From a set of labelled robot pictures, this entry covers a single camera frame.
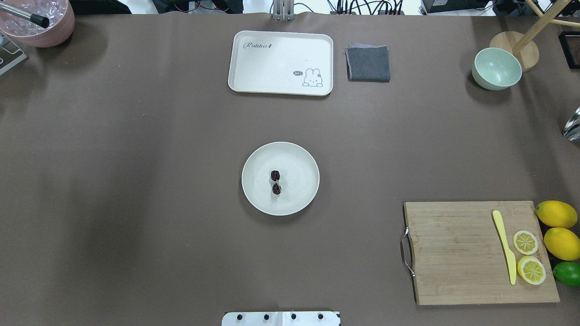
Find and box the pink ice bucket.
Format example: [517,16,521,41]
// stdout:
[0,0,75,48]

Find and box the lower whole lemon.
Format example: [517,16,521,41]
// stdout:
[543,227,580,261]

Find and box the white round plate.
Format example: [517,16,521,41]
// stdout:
[241,142,320,216]

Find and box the bamboo cutting board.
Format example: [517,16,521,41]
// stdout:
[401,201,560,306]

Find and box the black framed box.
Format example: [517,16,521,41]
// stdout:
[558,31,580,69]

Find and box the lower lemon slice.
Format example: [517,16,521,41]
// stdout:
[516,255,546,285]

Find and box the white rabbit tray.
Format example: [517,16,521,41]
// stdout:
[227,30,334,96]

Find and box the upper whole lemon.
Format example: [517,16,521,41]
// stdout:
[535,200,578,229]

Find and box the black cables bundle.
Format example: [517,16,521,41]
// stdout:
[327,0,406,16]

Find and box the wooden stand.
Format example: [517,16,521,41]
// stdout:
[489,0,579,72]

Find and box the whole lemon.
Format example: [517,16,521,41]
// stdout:
[543,227,580,261]
[535,200,578,229]

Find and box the metal scoop in bucket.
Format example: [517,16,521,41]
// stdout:
[0,1,50,29]

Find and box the grey metal bracket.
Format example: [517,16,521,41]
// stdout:
[0,32,28,76]

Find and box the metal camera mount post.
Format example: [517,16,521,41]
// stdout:
[272,0,295,21]

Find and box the upper lemon slice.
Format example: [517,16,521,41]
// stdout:
[513,230,539,255]

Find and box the green lime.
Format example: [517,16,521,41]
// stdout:
[552,261,580,287]

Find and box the lemon slice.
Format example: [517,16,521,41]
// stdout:
[516,255,546,285]
[513,230,539,255]

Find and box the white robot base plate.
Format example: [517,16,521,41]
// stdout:
[221,310,341,326]

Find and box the mint green bowl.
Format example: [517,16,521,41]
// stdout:
[471,48,523,91]

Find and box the yellow plastic knife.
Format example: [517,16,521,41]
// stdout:
[492,209,517,285]

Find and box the dark red cherry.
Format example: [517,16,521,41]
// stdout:
[271,183,281,195]
[270,170,281,182]

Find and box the shiny metal scoop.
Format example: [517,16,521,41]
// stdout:
[563,107,580,142]

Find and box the folded grey cloth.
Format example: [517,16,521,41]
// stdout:
[345,43,391,82]

